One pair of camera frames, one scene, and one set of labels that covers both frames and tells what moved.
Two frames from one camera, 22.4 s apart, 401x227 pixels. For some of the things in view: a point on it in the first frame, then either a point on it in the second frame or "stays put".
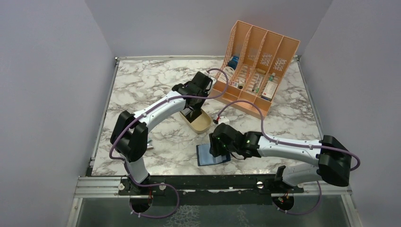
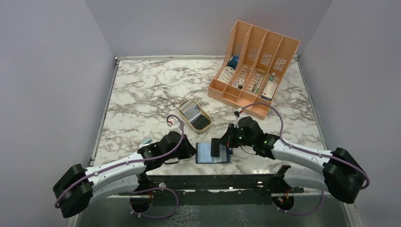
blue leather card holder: [204, 157] stays put
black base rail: [209, 189] stays put
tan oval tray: [202, 124] stays put
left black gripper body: [198, 104] to [182, 152]
